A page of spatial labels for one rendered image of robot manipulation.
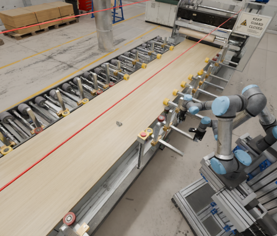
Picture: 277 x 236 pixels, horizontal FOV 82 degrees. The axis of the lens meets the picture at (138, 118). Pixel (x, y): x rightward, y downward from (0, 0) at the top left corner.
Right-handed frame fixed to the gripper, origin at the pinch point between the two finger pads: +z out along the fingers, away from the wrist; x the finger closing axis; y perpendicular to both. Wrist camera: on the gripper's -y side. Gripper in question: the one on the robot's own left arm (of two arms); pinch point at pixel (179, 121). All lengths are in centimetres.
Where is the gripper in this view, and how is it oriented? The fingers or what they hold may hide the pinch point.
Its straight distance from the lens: 173.6
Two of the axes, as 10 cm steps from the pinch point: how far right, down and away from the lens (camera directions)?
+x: 9.6, 2.3, -1.5
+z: -0.6, 7.2, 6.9
